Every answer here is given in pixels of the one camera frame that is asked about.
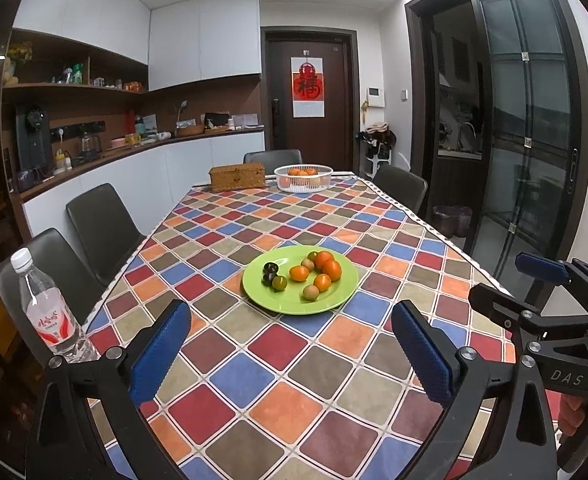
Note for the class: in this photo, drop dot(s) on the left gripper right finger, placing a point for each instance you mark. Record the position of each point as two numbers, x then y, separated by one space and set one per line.
429 350

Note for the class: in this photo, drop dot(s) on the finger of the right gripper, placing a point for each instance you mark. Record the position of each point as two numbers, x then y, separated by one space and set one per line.
542 269
517 318

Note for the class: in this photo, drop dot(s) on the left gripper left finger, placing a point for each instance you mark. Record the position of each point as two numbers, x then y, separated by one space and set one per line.
153 350

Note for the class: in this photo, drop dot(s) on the dark plum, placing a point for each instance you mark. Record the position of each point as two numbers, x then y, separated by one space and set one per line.
268 278
270 267

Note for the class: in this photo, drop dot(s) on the green tomato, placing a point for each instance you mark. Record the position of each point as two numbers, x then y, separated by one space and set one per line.
279 283

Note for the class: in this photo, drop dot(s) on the large orange mandarin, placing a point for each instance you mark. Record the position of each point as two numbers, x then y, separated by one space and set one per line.
332 269

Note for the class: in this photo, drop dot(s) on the tan round fruit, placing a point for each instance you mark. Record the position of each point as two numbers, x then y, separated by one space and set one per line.
311 293

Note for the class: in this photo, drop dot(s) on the person right hand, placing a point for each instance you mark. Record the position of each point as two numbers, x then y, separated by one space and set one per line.
571 414

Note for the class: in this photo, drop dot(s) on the colourful checkered tablecloth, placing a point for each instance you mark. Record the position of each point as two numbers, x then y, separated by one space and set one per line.
260 395

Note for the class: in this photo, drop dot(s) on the waste bin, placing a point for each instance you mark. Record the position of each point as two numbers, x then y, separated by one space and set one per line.
452 220

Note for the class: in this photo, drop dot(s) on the clear water bottle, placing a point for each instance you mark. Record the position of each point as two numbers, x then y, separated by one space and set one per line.
48 313

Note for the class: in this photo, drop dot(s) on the dark chair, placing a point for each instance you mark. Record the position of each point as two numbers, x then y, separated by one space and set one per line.
106 231
402 185
52 254

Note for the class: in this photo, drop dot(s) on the green plate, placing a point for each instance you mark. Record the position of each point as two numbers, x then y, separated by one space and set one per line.
290 301

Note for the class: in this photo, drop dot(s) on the dark chair near left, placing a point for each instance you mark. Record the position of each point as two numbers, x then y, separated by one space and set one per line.
52 254

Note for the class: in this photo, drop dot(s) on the glass sliding door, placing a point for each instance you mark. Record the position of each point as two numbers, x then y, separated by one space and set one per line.
533 111

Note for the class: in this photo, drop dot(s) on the dark chair far right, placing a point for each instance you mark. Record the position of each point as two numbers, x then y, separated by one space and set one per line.
402 185

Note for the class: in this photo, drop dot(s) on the small tan fruit on plate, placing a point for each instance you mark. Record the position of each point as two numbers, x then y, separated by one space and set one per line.
308 264

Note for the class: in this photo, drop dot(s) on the woven wicker box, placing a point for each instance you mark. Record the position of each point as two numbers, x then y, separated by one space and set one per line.
237 177

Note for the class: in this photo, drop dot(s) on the white plastic fruit basket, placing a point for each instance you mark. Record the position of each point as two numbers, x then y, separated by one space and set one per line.
303 178

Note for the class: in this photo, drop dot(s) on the dark chair far end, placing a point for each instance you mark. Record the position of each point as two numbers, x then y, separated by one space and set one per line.
271 160

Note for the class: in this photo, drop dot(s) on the black coffee machine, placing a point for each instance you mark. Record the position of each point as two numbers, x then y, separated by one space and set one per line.
33 140

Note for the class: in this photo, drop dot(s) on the red calligraphy door poster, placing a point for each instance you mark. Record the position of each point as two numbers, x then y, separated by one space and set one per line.
308 88

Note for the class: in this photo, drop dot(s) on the dark wooden door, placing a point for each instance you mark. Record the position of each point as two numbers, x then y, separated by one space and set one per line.
330 140

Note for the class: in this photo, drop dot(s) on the white wall intercom panel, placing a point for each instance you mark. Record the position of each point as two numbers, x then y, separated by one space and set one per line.
375 97

